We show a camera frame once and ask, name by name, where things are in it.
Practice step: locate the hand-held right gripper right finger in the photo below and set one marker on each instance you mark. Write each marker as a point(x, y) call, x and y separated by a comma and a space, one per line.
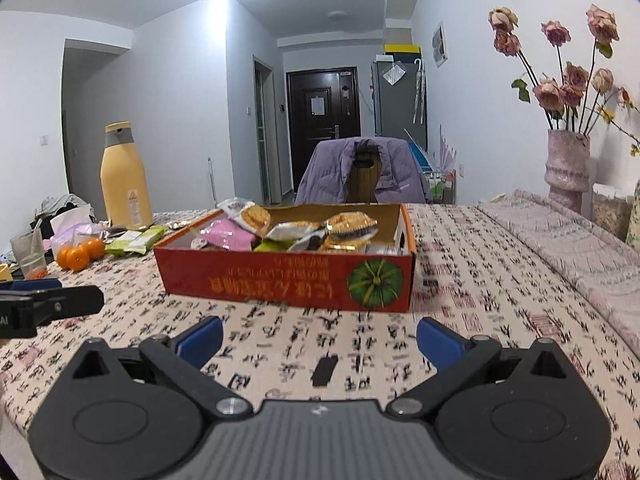
point(437, 342)

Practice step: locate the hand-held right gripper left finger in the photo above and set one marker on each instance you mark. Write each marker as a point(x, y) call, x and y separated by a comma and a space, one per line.
point(200, 342)

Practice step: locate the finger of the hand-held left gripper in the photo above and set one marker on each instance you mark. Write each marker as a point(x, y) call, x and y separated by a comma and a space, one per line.
point(35, 286)
point(70, 302)

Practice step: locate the orange cardboard box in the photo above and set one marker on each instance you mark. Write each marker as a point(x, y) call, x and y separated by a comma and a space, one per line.
point(280, 280)

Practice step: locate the clear plastic cup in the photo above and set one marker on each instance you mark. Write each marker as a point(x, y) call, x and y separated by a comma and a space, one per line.
point(29, 257)

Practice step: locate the pink plastic bag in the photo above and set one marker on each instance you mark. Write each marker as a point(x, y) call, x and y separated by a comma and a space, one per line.
point(80, 234)

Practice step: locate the white tissue paper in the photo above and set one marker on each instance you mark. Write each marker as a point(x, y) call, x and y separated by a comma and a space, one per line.
point(70, 220)

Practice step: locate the pile of clothes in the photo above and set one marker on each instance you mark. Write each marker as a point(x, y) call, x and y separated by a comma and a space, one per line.
point(60, 205)

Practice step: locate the printed tablecloth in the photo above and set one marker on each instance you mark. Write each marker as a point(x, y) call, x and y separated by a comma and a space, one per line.
point(300, 340)

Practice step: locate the pink snack packet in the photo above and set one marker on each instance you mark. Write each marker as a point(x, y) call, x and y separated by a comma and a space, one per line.
point(227, 235)

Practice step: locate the black tape piece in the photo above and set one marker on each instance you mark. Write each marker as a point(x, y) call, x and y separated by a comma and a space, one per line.
point(324, 372)

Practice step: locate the small gold wrapped snack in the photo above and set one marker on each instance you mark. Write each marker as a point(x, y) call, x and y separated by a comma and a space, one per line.
point(180, 224)

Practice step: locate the lime green snack packet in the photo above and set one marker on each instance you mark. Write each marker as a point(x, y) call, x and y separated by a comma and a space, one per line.
point(272, 246)

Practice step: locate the yellow thermos bottle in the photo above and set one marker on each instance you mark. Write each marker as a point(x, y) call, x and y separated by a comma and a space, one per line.
point(126, 180)

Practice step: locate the clear cracker packet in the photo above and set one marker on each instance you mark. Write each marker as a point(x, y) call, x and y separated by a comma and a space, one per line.
point(350, 224)
point(252, 217)

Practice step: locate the silver snack packet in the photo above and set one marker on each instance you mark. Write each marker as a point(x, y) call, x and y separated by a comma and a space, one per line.
point(290, 230)

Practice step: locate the folded pink cloth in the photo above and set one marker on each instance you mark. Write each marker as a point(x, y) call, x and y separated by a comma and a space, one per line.
point(560, 245)

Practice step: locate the green and white cartons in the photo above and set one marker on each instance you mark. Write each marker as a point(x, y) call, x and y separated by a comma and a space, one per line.
point(440, 185)

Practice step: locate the white mop pole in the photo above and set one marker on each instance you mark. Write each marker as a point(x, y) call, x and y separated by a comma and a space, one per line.
point(212, 185)

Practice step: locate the wooden chair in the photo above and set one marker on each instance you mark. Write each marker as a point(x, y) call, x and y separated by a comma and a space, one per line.
point(363, 186)

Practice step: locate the purple puffer jacket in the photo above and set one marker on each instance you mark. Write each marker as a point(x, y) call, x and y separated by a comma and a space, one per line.
point(325, 175)

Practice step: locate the glass sliding door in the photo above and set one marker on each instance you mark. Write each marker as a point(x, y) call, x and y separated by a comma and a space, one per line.
point(262, 140)

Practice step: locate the pink textured vase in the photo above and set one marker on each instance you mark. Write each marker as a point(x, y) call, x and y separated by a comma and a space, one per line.
point(567, 170)

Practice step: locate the glass jar of grains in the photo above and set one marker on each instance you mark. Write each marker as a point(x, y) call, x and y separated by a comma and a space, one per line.
point(611, 212)

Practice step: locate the patterned cream vase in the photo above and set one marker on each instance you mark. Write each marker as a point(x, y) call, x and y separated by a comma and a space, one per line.
point(634, 222)

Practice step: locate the dark brown entrance door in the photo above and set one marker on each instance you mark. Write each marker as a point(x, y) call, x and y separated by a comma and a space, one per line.
point(300, 135)

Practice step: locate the grey refrigerator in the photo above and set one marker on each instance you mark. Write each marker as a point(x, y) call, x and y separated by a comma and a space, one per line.
point(397, 110)

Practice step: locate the white folded umbrella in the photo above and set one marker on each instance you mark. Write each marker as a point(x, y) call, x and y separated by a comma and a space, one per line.
point(419, 91)

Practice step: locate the paper notice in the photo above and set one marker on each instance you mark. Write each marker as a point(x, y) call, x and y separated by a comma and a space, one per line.
point(317, 105)

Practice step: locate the clear plastic bag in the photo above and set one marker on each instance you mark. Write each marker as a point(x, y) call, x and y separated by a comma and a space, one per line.
point(393, 75)

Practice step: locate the bunch of dried roses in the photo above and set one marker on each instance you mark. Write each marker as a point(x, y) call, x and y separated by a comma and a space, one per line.
point(550, 95)

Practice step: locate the yellow and black box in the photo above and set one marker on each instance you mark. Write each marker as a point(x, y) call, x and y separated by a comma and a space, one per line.
point(402, 51)

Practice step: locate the round ceiling lamp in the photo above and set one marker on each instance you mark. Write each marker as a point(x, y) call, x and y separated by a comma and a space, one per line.
point(338, 13)

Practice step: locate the pink wall decoration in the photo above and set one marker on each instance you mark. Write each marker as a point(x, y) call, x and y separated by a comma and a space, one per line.
point(447, 150)

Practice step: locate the wall poster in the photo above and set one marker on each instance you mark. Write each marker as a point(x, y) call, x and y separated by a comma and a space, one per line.
point(439, 44)

